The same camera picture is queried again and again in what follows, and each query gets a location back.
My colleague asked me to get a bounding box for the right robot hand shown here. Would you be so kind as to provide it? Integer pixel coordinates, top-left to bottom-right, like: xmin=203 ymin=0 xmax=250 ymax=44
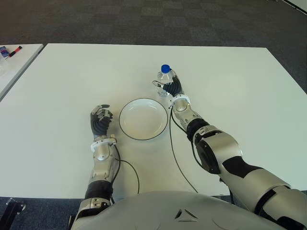
xmin=152 ymin=68 xmax=185 ymax=98

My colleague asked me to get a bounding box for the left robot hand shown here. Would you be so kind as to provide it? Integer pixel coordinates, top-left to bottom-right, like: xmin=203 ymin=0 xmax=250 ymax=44
xmin=90 ymin=103 xmax=114 ymax=141

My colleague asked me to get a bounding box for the clear water bottle blue cap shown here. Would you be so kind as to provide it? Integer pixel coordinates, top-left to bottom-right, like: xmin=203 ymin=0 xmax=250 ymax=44
xmin=157 ymin=64 xmax=175 ymax=97

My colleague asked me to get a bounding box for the white plate black rim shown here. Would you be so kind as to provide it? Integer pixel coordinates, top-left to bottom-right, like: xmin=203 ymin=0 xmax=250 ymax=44
xmin=118 ymin=97 xmax=168 ymax=141

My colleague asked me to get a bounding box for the white side table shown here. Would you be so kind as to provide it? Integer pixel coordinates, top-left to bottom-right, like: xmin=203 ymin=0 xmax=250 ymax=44
xmin=0 ymin=43 xmax=44 ymax=101

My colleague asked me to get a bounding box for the grey robot torso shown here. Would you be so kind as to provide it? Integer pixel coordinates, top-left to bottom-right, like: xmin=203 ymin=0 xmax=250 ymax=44
xmin=71 ymin=190 xmax=303 ymax=230

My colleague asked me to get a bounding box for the red black marker pen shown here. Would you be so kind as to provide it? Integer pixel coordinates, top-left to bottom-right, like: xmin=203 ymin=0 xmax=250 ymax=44
xmin=8 ymin=45 xmax=23 ymax=58

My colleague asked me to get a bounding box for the clear plastic bag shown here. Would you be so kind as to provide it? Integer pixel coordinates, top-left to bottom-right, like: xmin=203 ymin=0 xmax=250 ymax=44
xmin=0 ymin=56 xmax=10 ymax=75

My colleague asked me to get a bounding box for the black wheeled base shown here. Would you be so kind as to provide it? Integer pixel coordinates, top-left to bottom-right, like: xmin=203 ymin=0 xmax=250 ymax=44
xmin=6 ymin=197 xmax=26 ymax=230

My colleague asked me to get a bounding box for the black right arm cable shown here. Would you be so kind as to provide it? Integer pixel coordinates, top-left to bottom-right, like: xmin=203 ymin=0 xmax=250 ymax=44
xmin=169 ymin=105 xmax=199 ymax=194

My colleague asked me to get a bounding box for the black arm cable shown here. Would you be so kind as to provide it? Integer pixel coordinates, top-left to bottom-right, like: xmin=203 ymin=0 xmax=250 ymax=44
xmin=169 ymin=105 xmax=199 ymax=194
xmin=110 ymin=143 xmax=141 ymax=199

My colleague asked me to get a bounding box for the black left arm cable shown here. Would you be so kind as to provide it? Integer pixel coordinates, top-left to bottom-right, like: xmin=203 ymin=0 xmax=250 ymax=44
xmin=110 ymin=143 xmax=141 ymax=199

